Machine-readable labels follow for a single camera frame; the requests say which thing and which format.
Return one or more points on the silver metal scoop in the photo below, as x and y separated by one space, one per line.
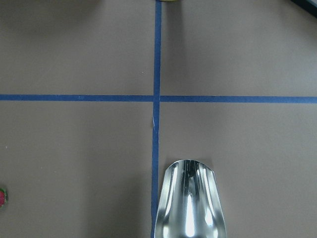
189 204

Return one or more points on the red strawberry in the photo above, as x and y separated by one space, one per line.
3 197

